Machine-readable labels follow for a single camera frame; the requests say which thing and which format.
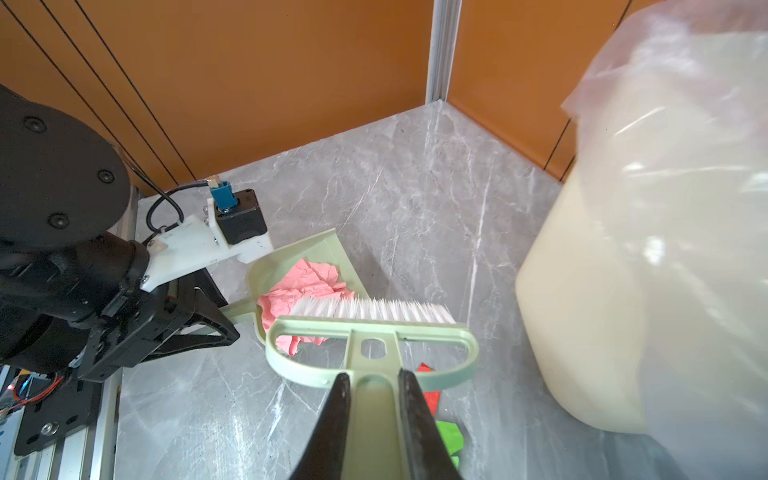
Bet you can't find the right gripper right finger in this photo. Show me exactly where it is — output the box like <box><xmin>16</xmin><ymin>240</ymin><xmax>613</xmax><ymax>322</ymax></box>
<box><xmin>398</xmin><ymin>369</ymin><xmax>461</xmax><ymax>480</ymax></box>

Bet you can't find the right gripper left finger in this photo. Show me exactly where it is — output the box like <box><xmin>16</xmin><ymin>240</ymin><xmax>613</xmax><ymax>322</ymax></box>
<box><xmin>290</xmin><ymin>373</ymin><xmax>351</xmax><ymax>480</ymax></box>

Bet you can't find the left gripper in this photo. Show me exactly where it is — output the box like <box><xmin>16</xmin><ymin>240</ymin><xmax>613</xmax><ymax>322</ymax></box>
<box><xmin>76</xmin><ymin>269</ymin><xmax>240</xmax><ymax>383</ymax></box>

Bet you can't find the green hand brush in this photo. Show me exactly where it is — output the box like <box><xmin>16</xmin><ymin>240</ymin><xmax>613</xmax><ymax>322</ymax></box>
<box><xmin>265</xmin><ymin>298</ymin><xmax>479</xmax><ymax>479</ymax></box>

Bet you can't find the large pink paper scrap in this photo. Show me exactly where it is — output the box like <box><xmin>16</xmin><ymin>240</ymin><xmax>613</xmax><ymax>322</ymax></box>
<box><xmin>257</xmin><ymin>258</ymin><xmax>356</xmax><ymax>358</ymax></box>

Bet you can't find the green plastic dustpan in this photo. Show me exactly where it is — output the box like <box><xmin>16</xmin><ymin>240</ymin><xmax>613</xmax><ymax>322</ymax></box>
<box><xmin>218</xmin><ymin>228</ymin><xmax>370</xmax><ymax>344</ymax></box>

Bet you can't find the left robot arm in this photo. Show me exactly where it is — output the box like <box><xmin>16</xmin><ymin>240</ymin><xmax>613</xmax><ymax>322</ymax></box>
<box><xmin>1</xmin><ymin>89</ymin><xmax>239</xmax><ymax>382</ymax></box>

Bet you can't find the green paper scrap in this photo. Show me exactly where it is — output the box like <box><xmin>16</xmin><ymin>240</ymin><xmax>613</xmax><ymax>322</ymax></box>
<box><xmin>436</xmin><ymin>420</ymin><xmax>465</xmax><ymax>469</ymax></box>

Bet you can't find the red paper strip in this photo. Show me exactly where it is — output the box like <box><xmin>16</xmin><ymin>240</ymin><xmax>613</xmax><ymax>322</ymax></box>
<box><xmin>416</xmin><ymin>362</ymin><xmax>442</xmax><ymax>417</ymax></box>

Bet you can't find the cream plastic trash bin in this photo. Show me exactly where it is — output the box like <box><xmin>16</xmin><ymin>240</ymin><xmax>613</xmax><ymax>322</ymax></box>
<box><xmin>515</xmin><ymin>29</ymin><xmax>768</xmax><ymax>436</ymax></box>

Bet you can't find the clear plastic bin liner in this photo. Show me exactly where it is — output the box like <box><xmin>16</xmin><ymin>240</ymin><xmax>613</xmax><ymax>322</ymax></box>
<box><xmin>564</xmin><ymin>1</ymin><xmax>767</xmax><ymax>479</ymax></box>

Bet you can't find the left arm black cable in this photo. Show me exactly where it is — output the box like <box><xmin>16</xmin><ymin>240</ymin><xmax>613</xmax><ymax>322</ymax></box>
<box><xmin>145</xmin><ymin>181</ymin><xmax>211</xmax><ymax>235</ymax></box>

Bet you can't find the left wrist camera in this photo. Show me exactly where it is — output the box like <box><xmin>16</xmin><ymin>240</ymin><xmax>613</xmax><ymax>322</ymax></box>
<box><xmin>141</xmin><ymin>176</ymin><xmax>274</xmax><ymax>292</ymax></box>

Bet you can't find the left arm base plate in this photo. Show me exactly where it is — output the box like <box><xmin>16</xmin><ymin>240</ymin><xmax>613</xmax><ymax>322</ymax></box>
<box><xmin>14</xmin><ymin>378</ymin><xmax>103</xmax><ymax>456</ymax></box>

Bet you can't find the left aluminium corner post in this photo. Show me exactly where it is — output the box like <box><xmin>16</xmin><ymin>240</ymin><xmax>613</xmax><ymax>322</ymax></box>
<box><xmin>425</xmin><ymin>0</ymin><xmax>462</xmax><ymax>104</ymax></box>

